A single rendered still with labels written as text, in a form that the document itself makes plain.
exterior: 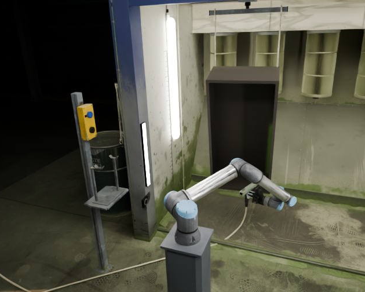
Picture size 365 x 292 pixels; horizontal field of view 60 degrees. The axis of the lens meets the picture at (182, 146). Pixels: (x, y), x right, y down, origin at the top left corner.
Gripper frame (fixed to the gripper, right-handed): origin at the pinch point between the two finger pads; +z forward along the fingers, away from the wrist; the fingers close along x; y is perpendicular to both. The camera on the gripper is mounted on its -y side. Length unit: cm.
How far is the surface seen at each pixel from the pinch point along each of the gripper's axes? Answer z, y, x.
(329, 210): -58, 46, 96
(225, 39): 87, -136, 88
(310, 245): -61, 47, 22
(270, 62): 34, -111, 104
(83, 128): 74, -82, -124
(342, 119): -40, -44, 158
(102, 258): 76, 42, -120
